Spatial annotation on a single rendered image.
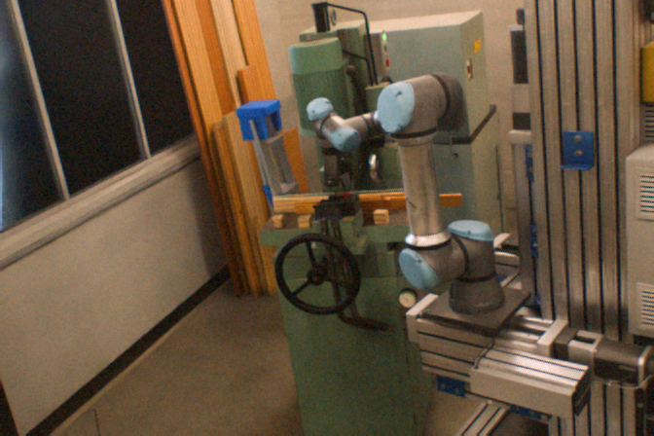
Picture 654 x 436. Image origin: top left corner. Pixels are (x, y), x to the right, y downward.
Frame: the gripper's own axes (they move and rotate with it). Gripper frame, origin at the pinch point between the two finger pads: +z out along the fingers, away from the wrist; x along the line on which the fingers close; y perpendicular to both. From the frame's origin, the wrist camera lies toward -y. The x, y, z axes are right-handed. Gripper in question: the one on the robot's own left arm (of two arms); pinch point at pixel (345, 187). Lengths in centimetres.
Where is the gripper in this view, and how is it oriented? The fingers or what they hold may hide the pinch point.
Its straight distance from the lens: 242.4
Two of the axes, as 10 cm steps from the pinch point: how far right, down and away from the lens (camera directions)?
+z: 2.5, 6.4, 7.2
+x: -9.6, 0.5, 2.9
